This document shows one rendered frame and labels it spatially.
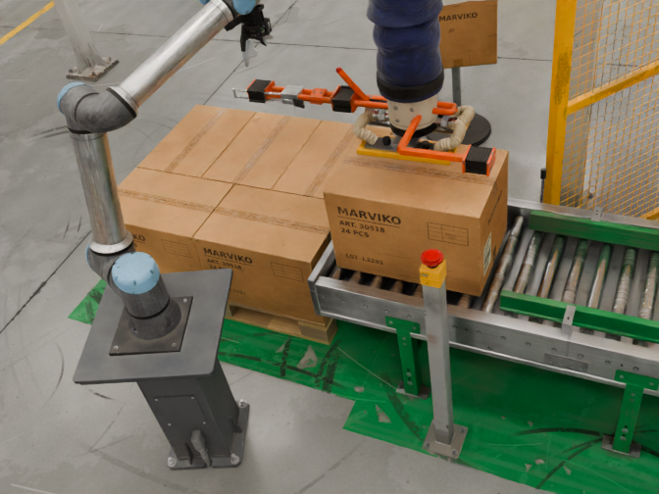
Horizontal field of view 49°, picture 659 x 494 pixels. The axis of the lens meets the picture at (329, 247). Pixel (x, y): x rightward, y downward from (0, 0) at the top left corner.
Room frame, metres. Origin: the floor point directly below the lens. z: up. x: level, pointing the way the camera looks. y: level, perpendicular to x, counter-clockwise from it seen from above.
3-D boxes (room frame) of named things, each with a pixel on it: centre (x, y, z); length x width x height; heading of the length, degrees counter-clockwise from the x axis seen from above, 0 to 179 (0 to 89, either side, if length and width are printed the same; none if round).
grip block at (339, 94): (2.28, -0.16, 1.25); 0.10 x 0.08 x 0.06; 149
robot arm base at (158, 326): (1.86, 0.67, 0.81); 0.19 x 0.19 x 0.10
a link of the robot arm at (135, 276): (1.86, 0.67, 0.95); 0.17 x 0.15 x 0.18; 35
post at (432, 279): (1.62, -0.31, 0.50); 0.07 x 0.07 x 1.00; 58
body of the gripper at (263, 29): (2.43, 0.10, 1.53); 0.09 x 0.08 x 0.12; 58
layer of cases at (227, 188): (2.96, 0.34, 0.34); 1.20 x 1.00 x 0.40; 58
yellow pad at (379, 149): (2.07, -0.33, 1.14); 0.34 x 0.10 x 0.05; 59
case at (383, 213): (2.17, -0.37, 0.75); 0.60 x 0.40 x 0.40; 58
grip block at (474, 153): (1.77, -0.50, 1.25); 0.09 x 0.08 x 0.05; 149
